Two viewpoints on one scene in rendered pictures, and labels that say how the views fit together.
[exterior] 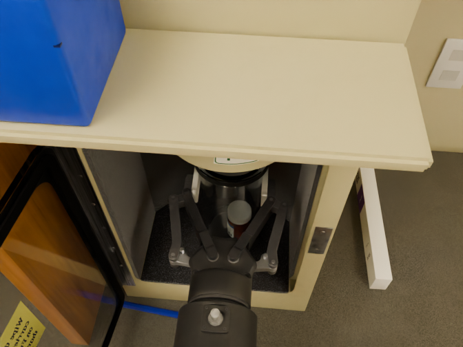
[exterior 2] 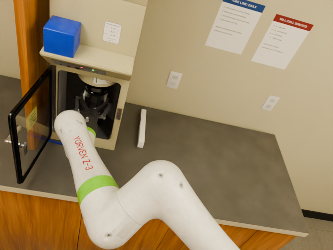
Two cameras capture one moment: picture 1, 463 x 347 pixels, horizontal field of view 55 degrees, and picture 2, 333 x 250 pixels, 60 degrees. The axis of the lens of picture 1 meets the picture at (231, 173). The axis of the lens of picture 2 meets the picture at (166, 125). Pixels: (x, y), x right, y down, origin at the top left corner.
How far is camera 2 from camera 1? 0.81 m
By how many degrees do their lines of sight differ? 16
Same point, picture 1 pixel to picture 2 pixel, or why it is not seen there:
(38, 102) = (66, 51)
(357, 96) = (122, 63)
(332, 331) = (122, 156)
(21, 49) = (67, 42)
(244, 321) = (94, 123)
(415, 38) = (161, 69)
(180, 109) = (89, 59)
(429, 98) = (167, 91)
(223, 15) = (100, 45)
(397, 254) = (148, 139)
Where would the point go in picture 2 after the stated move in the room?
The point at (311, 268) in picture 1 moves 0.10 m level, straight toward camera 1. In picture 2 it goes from (116, 126) to (106, 140)
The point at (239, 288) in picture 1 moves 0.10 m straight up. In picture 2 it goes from (93, 117) to (96, 99)
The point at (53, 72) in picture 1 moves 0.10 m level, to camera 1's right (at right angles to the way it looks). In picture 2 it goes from (71, 46) to (101, 52)
